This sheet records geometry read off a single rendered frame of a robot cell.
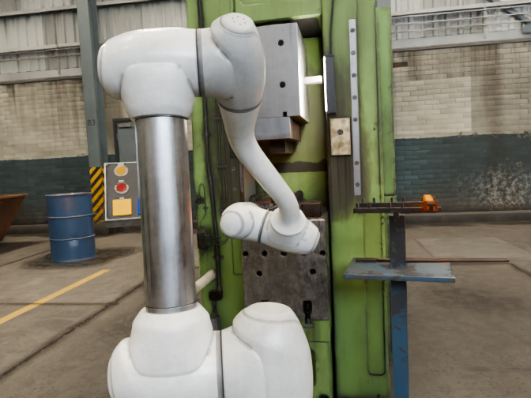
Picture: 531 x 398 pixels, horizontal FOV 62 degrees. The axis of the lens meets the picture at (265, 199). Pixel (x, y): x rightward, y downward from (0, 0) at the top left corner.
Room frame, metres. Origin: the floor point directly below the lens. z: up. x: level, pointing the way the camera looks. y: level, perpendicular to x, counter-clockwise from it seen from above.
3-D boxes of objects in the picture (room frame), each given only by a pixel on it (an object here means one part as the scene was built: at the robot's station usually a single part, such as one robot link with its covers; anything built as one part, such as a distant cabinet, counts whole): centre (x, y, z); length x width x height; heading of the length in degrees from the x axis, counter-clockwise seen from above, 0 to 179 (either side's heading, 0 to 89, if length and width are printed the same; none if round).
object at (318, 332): (2.21, -0.12, 0.23); 0.55 x 0.37 x 0.47; 169
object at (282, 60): (2.20, -0.11, 1.56); 0.42 x 0.39 x 0.40; 169
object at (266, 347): (0.88, 0.01, 0.77); 0.18 x 0.16 x 0.22; 95
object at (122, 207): (1.88, 0.61, 1.01); 0.07 x 0.05 x 0.07; 104
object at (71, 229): (6.03, 2.65, 0.44); 0.59 x 0.59 x 0.88
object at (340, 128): (2.07, -0.36, 1.27); 0.09 x 0.02 x 0.17; 79
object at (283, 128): (2.21, -0.07, 1.32); 0.42 x 0.20 x 0.10; 169
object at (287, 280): (2.21, -0.12, 0.69); 0.56 x 0.38 x 0.45; 169
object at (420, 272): (1.77, -0.52, 0.72); 0.40 x 0.30 x 0.02; 71
